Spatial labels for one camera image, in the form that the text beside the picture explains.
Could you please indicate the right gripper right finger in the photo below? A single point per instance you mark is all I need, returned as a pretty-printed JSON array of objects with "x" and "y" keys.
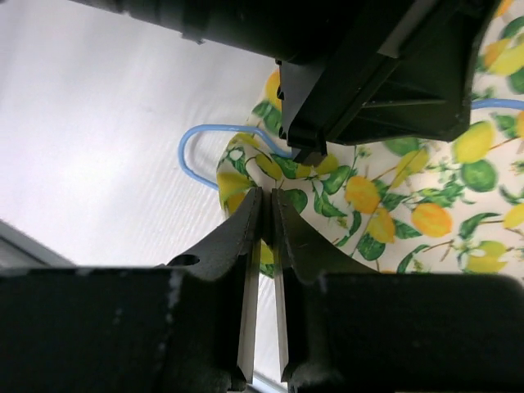
[{"x": 303, "y": 257}]

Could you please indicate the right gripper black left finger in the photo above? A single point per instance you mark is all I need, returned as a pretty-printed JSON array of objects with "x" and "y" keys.
[{"x": 218, "y": 303}]

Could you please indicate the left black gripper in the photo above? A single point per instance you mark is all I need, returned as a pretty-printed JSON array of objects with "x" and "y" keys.
[{"x": 353, "y": 71}]

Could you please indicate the lemon print skirt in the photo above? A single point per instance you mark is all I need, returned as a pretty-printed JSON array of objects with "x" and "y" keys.
[{"x": 409, "y": 205}]

